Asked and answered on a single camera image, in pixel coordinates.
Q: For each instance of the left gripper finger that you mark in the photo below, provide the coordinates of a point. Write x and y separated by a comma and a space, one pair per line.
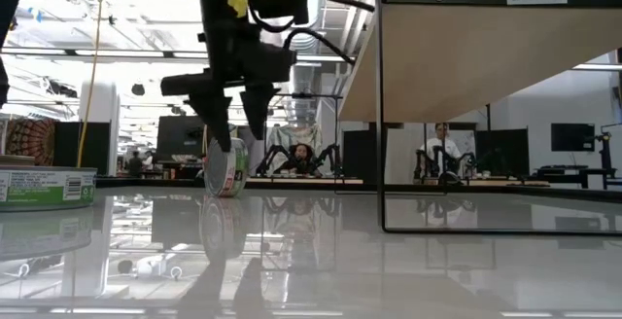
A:
214, 115
257, 107

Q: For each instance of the black background robot arm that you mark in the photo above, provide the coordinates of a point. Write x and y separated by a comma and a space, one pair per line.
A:
272, 156
330, 156
423, 163
466, 161

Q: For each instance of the black background monitor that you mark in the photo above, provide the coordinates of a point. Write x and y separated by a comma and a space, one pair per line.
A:
180, 136

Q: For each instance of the grey draped cloth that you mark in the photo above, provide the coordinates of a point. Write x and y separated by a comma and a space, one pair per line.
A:
291, 134

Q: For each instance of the yellow tape tag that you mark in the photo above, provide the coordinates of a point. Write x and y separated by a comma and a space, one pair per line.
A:
238, 4

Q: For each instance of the seated person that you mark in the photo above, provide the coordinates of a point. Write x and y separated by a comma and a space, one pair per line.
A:
301, 156

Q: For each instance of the black cabinet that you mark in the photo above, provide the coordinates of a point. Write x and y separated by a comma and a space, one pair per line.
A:
359, 153

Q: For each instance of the black partition panel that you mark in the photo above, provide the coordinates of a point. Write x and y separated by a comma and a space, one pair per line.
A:
80, 146

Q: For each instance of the standing person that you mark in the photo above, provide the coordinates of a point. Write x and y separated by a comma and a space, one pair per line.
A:
439, 146

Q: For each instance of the black board panel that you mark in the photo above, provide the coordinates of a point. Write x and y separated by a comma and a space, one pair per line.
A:
502, 152

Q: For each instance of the dark background table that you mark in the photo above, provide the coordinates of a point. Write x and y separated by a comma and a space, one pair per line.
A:
573, 170

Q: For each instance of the black equipment stand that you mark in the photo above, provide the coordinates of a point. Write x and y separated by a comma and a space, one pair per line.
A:
607, 156

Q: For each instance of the patterned wall tapestry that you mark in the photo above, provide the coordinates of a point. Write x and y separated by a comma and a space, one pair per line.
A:
29, 141

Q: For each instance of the wooden shelf with black frame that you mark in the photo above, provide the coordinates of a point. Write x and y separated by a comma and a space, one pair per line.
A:
461, 66

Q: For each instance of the black table rig frame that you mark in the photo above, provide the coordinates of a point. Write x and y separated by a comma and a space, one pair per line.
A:
7, 17

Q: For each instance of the black wall screen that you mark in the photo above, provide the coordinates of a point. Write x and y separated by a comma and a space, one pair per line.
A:
572, 136

